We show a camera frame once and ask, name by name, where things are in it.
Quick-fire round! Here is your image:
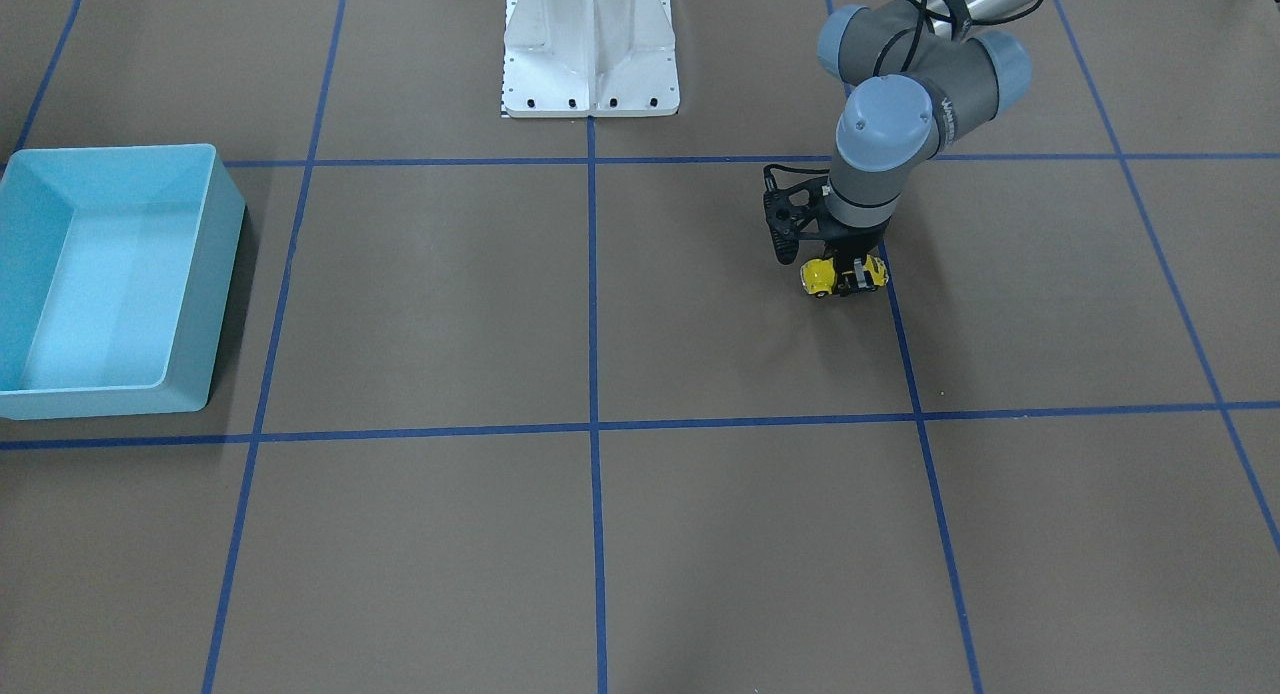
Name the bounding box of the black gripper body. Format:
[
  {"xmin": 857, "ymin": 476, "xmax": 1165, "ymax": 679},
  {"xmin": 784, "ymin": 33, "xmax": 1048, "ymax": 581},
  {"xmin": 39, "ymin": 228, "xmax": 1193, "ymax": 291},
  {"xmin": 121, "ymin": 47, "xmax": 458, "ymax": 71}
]
[{"xmin": 820, "ymin": 214, "xmax": 884, "ymax": 265}]

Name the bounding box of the yellow beetle toy car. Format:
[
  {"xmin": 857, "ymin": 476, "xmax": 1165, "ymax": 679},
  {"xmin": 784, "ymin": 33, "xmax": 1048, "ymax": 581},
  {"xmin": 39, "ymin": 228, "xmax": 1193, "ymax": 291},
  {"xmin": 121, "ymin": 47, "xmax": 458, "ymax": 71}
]
[{"xmin": 801, "ymin": 255, "xmax": 890, "ymax": 298}]

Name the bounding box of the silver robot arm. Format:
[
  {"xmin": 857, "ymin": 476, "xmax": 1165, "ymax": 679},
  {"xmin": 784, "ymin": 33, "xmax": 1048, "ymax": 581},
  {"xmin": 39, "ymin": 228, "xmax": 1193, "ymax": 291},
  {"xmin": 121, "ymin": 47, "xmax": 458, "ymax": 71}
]
[{"xmin": 801, "ymin": 0, "xmax": 1044, "ymax": 298}]

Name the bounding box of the light blue plastic bin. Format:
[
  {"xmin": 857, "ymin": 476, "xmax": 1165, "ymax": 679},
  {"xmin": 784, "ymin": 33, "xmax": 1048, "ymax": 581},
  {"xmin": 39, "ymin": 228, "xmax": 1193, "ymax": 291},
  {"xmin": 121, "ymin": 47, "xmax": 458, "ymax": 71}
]
[{"xmin": 1, "ymin": 143, "xmax": 246, "ymax": 421}]

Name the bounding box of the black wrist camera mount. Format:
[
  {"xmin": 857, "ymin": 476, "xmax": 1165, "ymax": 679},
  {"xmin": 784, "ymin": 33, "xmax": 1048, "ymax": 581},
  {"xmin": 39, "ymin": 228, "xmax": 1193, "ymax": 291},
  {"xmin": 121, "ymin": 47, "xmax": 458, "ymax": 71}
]
[{"xmin": 762, "ymin": 164, "xmax": 829, "ymax": 265}]

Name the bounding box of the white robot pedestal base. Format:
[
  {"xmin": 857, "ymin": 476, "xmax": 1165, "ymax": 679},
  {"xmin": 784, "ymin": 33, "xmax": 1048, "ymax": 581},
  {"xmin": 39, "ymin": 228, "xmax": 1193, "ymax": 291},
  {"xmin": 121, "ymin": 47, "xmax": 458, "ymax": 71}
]
[{"xmin": 500, "ymin": 0, "xmax": 681, "ymax": 119}]

